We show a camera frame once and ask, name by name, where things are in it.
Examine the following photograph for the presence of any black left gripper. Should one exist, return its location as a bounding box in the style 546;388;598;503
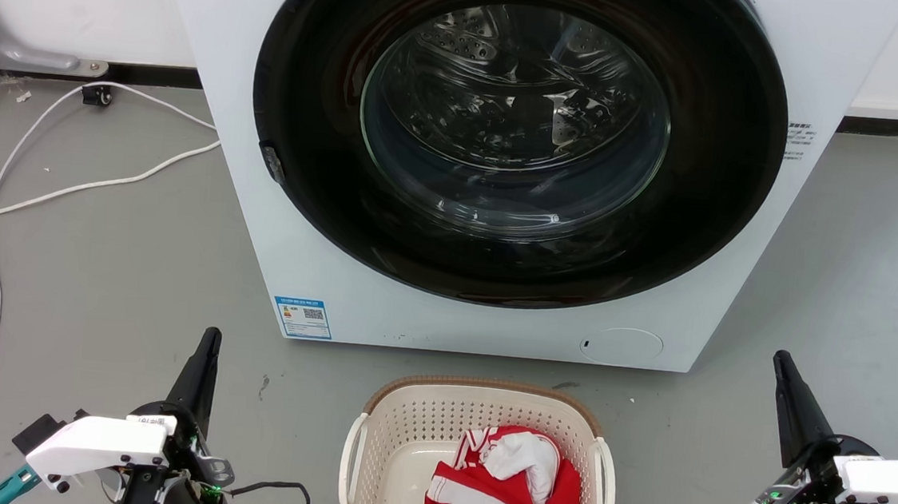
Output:
118;321;247;504

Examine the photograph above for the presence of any cream plastic laundry basket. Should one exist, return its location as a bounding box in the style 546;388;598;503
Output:
337;367;625;504

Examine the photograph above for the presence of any blue energy label sticker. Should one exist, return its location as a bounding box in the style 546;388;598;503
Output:
272;296;336;341

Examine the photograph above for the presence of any round white filter cover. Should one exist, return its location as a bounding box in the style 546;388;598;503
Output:
578;324;666;371

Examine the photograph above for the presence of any white front-load washing machine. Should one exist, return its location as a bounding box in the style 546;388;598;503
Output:
129;0;898;390

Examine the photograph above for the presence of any black round washer door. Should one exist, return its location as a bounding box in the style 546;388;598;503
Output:
237;0;799;329

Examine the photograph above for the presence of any small printed text sticker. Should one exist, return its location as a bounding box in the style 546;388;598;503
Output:
784;121;817;163

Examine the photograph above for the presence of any red and white garment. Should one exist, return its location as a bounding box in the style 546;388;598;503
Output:
423;419;588;504

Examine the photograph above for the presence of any thin black left gripper cable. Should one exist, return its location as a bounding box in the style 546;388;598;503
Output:
225;477;314;504

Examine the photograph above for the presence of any thick white hose cable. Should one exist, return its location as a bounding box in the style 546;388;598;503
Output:
0;123;222;252

